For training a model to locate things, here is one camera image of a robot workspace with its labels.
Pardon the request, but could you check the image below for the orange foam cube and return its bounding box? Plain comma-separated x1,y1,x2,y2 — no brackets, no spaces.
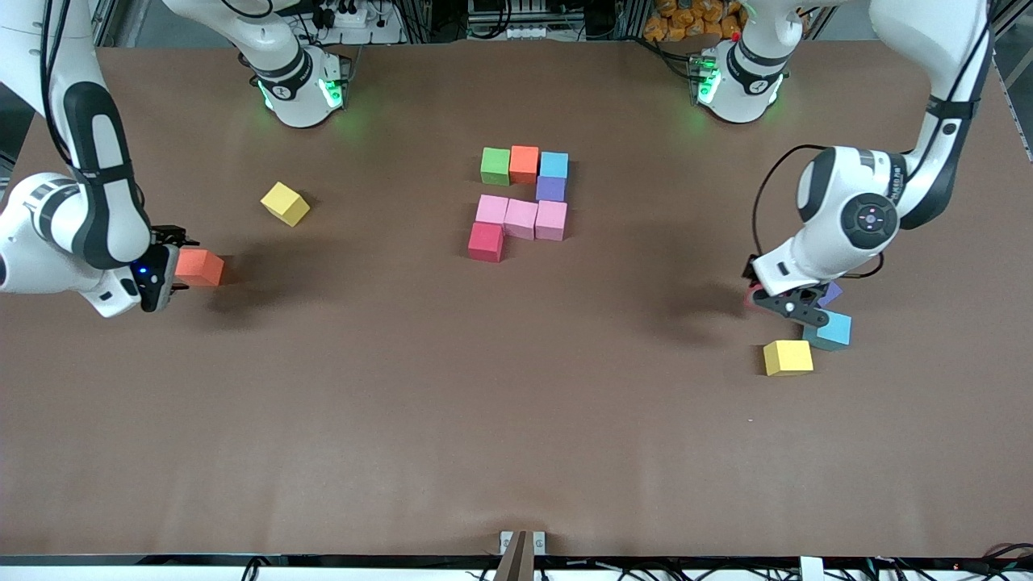
508,145,540,185
176,249,225,289

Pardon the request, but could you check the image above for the black cable bundle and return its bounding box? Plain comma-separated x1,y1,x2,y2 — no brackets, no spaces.
960,542,1033,578

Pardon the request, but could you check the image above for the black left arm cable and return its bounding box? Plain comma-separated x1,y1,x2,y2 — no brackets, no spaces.
752,0,995,279

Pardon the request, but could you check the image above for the pile of orange objects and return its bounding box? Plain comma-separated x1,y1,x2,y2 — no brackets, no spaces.
643,0,743,43

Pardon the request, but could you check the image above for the equipment rack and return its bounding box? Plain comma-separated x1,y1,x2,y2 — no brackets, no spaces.
464,0,566,41

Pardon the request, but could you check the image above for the green foam cube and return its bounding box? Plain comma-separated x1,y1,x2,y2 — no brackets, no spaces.
480,146,512,187

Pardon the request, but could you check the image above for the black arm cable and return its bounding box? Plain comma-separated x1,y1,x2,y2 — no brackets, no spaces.
39,0,146,211
752,0,995,279

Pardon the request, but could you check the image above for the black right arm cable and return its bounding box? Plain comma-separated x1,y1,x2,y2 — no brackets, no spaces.
39,0,146,211

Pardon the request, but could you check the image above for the brown pole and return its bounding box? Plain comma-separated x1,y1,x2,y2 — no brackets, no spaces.
493,530,537,581

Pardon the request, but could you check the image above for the yellow foam cube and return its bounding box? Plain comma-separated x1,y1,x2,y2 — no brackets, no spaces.
763,340,815,378
260,181,312,228

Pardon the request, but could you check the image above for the silver metal bracket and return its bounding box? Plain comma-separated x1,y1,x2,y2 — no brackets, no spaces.
499,530,547,558

